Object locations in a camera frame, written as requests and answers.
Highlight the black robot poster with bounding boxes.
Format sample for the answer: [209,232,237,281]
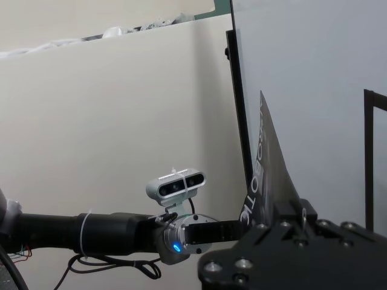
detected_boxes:
[238,89,302,235]

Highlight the crumpled white sheet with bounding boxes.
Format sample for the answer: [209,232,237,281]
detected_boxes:
[0,11,196,60]

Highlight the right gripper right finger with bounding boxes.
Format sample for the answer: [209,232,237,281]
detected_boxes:
[301,200,319,227]

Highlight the white partition board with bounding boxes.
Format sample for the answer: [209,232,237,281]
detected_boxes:
[0,13,236,290]

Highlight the white zip tie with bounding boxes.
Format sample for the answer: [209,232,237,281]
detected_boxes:
[80,209,92,262]

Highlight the silver camera mount bracket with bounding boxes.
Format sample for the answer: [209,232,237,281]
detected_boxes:
[155,201,186,225]

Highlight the short black tape strip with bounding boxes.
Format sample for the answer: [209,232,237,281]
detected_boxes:
[363,89,376,234]

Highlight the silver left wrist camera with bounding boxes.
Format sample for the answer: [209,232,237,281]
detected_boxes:
[146,165,207,207]

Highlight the thin looped black cable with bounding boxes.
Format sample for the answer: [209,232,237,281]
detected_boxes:
[68,253,163,279]

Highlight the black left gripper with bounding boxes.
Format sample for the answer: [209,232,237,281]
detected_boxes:
[182,219,243,247]

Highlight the short black camera cable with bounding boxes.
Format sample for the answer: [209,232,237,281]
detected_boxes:
[186,195,197,216]

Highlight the thin coloured wires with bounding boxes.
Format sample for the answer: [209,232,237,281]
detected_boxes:
[8,245,33,261]

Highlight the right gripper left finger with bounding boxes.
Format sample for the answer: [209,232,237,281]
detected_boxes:
[273,198,304,227]

